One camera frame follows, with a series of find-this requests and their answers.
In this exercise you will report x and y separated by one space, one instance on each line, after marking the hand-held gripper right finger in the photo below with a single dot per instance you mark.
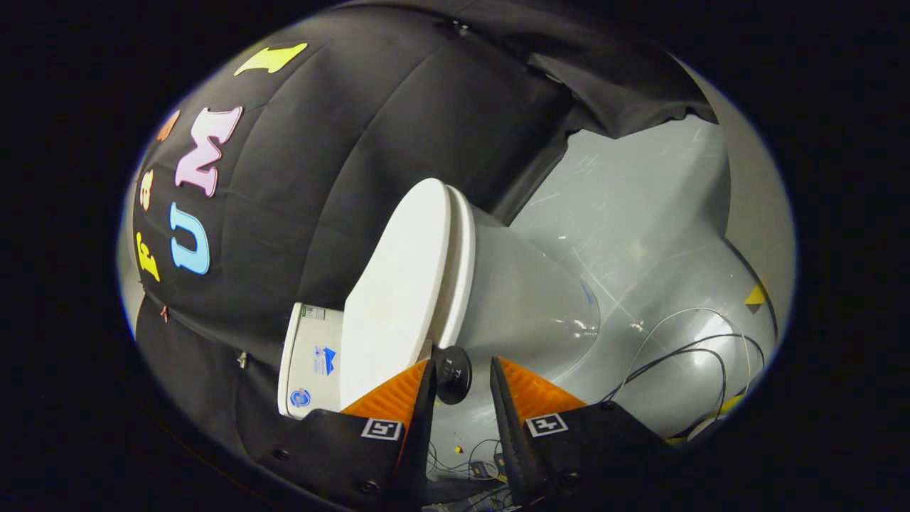
508 434

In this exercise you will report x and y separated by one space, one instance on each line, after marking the white toilet lid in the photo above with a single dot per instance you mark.
398 284

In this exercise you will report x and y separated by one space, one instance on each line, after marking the white toilet bowl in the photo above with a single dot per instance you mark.
526 299

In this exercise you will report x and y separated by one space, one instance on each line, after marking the grey panel board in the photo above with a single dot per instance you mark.
753 178

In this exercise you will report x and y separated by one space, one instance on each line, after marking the white toilet tank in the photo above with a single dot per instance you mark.
313 355

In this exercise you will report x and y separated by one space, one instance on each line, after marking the silver cloth clip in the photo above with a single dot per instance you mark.
243 359

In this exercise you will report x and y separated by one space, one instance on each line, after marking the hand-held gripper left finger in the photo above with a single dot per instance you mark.
421 434

